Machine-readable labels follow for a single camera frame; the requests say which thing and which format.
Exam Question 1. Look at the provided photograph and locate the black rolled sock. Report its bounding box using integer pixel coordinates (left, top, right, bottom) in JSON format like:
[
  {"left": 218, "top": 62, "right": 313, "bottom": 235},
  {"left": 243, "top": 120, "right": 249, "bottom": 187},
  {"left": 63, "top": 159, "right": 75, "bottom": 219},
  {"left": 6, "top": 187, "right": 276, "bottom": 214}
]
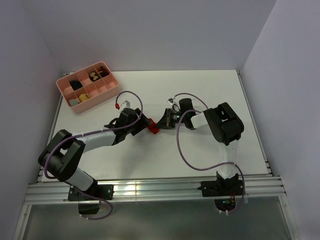
[{"left": 69, "top": 80, "right": 83, "bottom": 91}]

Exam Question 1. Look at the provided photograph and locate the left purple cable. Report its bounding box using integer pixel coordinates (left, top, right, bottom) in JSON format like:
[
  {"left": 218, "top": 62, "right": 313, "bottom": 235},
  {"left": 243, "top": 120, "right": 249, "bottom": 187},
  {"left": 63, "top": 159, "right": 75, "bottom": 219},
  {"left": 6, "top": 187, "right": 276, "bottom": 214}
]
[{"left": 44, "top": 91, "right": 144, "bottom": 221}]

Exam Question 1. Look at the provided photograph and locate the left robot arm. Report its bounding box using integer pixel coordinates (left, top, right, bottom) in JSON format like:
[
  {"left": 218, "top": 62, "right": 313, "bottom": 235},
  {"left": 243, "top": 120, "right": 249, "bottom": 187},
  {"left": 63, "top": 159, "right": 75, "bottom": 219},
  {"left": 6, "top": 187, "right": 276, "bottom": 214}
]
[{"left": 38, "top": 107, "right": 152, "bottom": 200}]

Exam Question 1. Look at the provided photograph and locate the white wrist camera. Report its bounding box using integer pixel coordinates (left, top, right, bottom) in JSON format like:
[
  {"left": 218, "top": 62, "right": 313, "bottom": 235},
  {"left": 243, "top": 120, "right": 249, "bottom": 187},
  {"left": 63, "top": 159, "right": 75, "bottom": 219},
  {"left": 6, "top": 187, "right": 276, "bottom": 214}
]
[
  {"left": 115, "top": 100, "right": 131, "bottom": 112},
  {"left": 167, "top": 96, "right": 177, "bottom": 106}
]

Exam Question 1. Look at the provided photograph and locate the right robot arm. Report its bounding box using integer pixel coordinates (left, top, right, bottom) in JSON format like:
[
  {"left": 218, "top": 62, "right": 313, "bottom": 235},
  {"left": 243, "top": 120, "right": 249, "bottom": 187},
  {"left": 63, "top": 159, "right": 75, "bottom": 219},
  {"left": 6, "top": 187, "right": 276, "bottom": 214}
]
[{"left": 155, "top": 98, "right": 245, "bottom": 195}]

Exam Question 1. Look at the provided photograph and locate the dark red-black rolled sock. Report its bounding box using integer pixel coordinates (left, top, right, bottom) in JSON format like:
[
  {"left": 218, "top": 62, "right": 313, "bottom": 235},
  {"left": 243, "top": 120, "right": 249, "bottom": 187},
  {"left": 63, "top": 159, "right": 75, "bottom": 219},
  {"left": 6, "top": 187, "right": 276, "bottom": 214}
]
[{"left": 98, "top": 66, "right": 110, "bottom": 78}]

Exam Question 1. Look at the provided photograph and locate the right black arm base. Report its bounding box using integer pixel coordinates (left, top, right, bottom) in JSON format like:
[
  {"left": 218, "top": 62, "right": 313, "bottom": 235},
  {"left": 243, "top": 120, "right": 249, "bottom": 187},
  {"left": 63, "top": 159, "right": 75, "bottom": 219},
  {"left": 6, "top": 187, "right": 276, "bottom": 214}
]
[{"left": 197, "top": 174, "right": 245, "bottom": 215}]

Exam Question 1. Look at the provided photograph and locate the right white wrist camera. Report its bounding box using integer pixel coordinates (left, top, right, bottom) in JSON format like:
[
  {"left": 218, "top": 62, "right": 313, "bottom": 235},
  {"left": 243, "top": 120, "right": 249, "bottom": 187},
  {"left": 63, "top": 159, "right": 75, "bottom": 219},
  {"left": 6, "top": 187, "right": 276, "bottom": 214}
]
[{"left": 167, "top": 96, "right": 177, "bottom": 106}]

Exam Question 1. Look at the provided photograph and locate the grey rolled sock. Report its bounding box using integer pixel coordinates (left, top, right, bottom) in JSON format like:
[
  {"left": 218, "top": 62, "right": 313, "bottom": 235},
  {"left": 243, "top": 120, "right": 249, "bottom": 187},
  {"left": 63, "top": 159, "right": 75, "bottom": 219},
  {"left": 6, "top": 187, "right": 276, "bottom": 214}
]
[{"left": 68, "top": 99, "right": 79, "bottom": 107}]

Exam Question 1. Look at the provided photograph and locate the red Santa sock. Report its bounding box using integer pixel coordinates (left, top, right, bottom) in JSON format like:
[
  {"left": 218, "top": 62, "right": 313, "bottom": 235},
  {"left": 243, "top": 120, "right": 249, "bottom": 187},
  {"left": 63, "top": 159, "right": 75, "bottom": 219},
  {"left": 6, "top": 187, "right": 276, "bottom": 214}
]
[{"left": 147, "top": 118, "right": 160, "bottom": 135}]

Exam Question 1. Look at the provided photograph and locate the pink plastic divided organizer box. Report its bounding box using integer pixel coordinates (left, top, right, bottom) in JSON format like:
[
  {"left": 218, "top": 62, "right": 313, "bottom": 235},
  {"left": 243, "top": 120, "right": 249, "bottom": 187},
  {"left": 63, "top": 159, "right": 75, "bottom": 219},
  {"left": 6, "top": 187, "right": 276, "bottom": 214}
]
[{"left": 56, "top": 61, "right": 121, "bottom": 114}]

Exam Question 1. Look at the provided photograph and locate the aluminium front frame rail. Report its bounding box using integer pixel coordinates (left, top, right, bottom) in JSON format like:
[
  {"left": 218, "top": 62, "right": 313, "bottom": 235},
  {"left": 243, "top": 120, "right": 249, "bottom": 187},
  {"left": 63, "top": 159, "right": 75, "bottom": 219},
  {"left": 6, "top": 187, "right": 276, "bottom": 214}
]
[{"left": 23, "top": 175, "right": 286, "bottom": 205}]

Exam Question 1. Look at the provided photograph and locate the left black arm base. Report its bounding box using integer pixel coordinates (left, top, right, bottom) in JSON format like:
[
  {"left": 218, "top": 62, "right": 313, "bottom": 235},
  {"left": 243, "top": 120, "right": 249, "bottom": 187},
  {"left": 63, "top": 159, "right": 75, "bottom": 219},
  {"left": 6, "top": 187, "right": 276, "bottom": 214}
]
[{"left": 67, "top": 184, "right": 114, "bottom": 220}]

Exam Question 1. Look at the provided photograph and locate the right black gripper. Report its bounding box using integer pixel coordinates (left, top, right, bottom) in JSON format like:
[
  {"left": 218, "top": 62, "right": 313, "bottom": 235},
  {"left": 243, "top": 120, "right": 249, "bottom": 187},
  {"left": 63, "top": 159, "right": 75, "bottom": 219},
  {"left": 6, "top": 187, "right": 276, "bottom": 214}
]
[{"left": 155, "top": 108, "right": 186, "bottom": 130}]

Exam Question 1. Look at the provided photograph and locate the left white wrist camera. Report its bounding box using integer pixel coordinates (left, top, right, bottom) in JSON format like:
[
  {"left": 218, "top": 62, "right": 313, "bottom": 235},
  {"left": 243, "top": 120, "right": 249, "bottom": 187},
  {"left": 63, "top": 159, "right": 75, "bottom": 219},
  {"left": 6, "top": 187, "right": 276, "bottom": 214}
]
[{"left": 115, "top": 100, "right": 131, "bottom": 112}]

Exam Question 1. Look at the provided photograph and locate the brown and cream rolled sock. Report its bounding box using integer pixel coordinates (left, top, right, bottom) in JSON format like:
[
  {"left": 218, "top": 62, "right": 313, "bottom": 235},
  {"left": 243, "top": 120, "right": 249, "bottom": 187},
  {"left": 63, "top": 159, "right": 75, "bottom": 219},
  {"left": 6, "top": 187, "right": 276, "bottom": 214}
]
[{"left": 89, "top": 71, "right": 100, "bottom": 82}]

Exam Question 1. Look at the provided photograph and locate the yellow rolled sock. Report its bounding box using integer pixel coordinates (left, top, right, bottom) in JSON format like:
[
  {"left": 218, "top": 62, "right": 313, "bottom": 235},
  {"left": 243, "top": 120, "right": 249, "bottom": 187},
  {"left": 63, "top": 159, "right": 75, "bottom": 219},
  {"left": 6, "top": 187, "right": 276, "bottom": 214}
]
[{"left": 78, "top": 93, "right": 90, "bottom": 103}]

